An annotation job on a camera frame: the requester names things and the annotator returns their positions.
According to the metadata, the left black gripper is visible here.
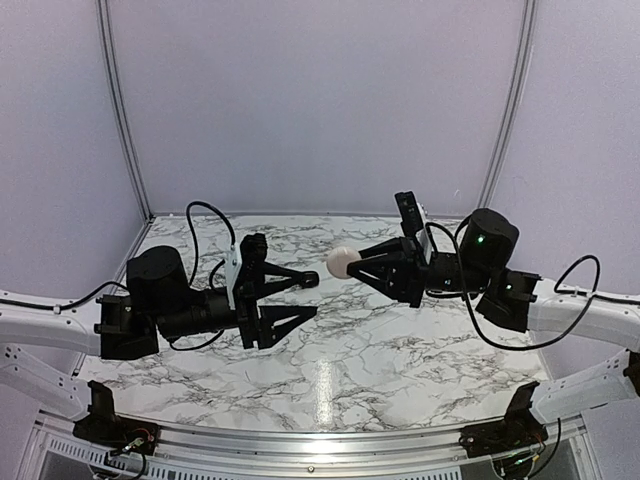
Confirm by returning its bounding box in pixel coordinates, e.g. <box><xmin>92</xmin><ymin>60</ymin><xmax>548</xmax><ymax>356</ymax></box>
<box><xmin>154</xmin><ymin>262</ymin><xmax>318</xmax><ymax>350</ymax></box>

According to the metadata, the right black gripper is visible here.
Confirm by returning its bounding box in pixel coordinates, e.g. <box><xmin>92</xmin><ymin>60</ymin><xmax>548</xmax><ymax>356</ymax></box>
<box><xmin>347</xmin><ymin>236</ymin><xmax>493</xmax><ymax>310</ymax></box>

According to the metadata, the black earbud charging case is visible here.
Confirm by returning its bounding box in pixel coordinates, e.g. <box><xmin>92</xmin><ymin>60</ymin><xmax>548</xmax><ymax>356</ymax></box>
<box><xmin>299</xmin><ymin>271</ymin><xmax>320</xmax><ymax>289</ymax></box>

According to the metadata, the pink earbud charging case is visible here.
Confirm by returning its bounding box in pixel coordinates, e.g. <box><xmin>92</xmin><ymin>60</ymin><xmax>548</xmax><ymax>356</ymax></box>
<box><xmin>326</xmin><ymin>246</ymin><xmax>361</xmax><ymax>280</ymax></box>

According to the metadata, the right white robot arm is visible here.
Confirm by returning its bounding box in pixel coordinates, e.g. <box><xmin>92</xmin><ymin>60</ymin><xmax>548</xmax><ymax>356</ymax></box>
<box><xmin>344</xmin><ymin>207</ymin><xmax>639</xmax><ymax>448</ymax></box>

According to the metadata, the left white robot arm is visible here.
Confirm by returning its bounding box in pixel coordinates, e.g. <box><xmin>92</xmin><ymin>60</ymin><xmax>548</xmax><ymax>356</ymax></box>
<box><xmin>1</xmin><ymin>234</ymin><xmax>319</xmax><ymax>445</ymax></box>

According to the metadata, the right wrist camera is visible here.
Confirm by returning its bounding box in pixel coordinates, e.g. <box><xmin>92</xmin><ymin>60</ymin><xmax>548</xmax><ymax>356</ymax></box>
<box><xmin>394</xmin><ymin>191</ymin><xmax>434</xmax><ymax>264</ymax></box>

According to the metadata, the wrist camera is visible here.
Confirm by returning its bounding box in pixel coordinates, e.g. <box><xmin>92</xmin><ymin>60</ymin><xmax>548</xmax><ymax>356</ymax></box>
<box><xmin>394</xmin><ymin>191</ymin><xmax>434</xmax><ymax>264</ymax></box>
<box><xmin>224</xmin><ymin>243</ymin><xmax>242</xmax><ymax>311</ymax></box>

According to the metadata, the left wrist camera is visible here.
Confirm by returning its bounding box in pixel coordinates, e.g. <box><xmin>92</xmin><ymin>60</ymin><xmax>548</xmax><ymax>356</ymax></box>
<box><xmin>224</xmin><ymin>243</ymin><xmax>242</xmax><ymax>311</ymax></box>

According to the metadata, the front aluminium rail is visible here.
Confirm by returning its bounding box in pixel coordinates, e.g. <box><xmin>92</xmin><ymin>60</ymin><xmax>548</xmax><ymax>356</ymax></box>
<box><xmin>17</xmin><ymin>411</ymin><xmax>598</xmax><ymax>479</ymax></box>

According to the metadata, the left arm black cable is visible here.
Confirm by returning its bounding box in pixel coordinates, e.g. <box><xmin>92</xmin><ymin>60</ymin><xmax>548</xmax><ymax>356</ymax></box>
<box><xmin>0</xmin><ymin>201</ymin><xmax>239</xmax><ymax>351</ymax></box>

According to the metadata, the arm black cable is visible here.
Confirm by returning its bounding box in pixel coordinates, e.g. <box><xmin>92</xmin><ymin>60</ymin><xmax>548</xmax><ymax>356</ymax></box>
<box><xmin>0</xmin><ymin>201</ymin><xmax>239</xmax><ymax>351</ymax></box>
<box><xmin>424</xmin><ymin>222</ymin><xmax>640</xmax><ymax>354</ymax></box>

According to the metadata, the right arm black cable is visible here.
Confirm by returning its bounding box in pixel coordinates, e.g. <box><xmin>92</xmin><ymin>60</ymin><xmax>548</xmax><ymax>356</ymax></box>
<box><xmin>424</xmin><ymin>222</ymin><xmax>640</xmax><ymax>354</ymax></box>

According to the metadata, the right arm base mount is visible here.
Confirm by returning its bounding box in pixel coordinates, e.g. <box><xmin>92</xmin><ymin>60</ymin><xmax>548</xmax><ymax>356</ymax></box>
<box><xmin>459</xmin><ymin>381</ymin><xmax>548</xmax><ymax>458</ymax></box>

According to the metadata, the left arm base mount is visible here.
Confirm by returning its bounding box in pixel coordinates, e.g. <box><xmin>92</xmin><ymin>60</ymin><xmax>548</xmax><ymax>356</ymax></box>
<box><xmin>73</xmin><ymin>380</ymin><xmax>159</xmax><ymax>455</ymax></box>

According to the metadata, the left aluminium frame post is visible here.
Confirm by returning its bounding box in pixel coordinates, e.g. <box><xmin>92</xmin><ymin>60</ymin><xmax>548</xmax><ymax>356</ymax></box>
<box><xmin>95</xmin><ymin>0</ymin><xmax>154</xmax><ymax>223</ymax></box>

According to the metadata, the aluminium frame post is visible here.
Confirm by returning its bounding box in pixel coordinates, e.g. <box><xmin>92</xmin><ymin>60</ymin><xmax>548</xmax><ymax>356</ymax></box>
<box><xmin>476</xmin><ymin>0</ymin><xmax>539</xmax><ymax>208</ymax></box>
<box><xmin>95</xmin><ymin>0</ymin><xmax>154</xmax><ymax>223</ymax></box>

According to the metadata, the right aluminium frame post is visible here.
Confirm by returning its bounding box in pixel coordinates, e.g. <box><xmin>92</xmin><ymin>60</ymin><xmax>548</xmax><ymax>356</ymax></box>
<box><xmin>476</xmin><ymin>0</ymin><xmax>539</xmax><ymax>208</ymax></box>

